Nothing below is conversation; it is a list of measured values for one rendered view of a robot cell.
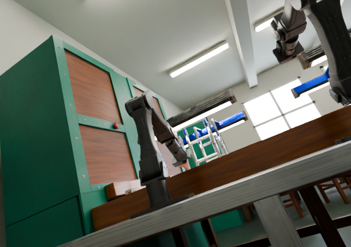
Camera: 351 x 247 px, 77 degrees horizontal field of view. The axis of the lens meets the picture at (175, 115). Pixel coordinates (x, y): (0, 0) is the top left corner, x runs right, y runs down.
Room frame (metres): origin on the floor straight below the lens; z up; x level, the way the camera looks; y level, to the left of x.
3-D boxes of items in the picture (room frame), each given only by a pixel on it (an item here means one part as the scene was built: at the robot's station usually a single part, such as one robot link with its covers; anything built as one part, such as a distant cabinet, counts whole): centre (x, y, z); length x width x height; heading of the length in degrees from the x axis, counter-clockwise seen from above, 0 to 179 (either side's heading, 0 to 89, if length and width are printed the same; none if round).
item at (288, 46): (0.74, -0.50, 1.08); 0.07 x 0.06 x 0.07; 164
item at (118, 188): (1.29, 0.40, 0.83); 0.30 x 0.06 x 0.07; 162
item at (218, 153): (1.28, -0.07, 0.90); 0.20 x 0.19 x 0.45; 72
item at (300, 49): (0.80, -0.52, 1.07); 0.10 x 0.07 x 0.07; 74
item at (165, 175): (0.72, 0.13, 0.77); 0.09 x 0.06 x 0.06; 79
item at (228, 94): (1.20, -0.04, 1.08); 0.62 x 0.08 x 0.07; 72
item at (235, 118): (1.74, -0.21, 1.08); 0.62 x 0.08 x 0.07; 72
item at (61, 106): (1.73, 0.57, 1.31); 1.36 x 0.55 x 0.95; 162
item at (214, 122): (1.66, -0.19, 0.90); 0.20 x 0.19 x 0.45; 72
